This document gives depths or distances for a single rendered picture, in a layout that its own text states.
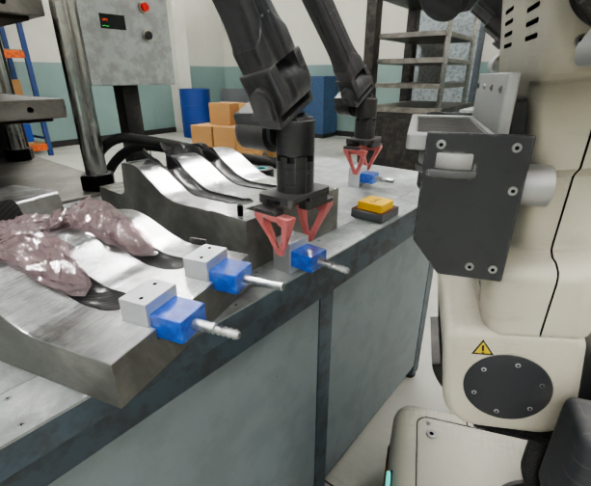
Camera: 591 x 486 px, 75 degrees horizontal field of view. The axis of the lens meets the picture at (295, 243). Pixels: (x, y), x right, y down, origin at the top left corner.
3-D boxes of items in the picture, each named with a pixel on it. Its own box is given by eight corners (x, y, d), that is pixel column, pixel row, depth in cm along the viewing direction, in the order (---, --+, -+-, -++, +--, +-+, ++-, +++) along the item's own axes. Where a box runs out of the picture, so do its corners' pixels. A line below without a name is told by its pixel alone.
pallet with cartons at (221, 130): (288, 153, 592) (288, 102, 562) (259, 164, 525) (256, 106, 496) (226, 148, 644) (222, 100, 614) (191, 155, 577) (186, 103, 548)
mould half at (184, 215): (336, 229, 82) (339, 165, 77) (248, 272, 64) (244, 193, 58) (193, 188, 111) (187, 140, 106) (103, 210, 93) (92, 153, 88)
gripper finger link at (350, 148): (340, 175, 111) (342, 141, 107) (352, 170, 116) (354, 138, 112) (362, 177, 107) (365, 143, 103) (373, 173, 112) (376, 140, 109)
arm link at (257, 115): (264, 93, 47) (303, 60, 51) (203, 90, 54) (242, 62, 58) (291, 172, 55) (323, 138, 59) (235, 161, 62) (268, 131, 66)
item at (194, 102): (220, 135, 778) (216, 88, 743) (197, 139, 734) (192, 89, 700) (200, 133, 810) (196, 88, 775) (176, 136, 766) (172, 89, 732)
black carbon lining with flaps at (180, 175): (297, 198, 79) (297, 150, 75) (238, 218, 67) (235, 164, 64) (192, 173, 99) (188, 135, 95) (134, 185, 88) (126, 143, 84)
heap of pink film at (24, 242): (170, 248, 58) (162, 198, 55) (66, 308, 43) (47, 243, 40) (49, 225, 68) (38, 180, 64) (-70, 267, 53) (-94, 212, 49)
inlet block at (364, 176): (396, 188, 111) (398, 170, 109) (389, 192, 108) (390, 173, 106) (355, 181, 118) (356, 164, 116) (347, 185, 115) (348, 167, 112)
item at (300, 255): (356, 281, 61) (358, 250, 59) (338, 293, 58) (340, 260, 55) (291, 257, 69) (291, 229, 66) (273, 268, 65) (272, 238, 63)
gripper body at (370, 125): (344, 145, 108) (346, 118, 105) (361, 141, 116) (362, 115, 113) (365, 148, 105) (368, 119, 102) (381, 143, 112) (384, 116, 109)
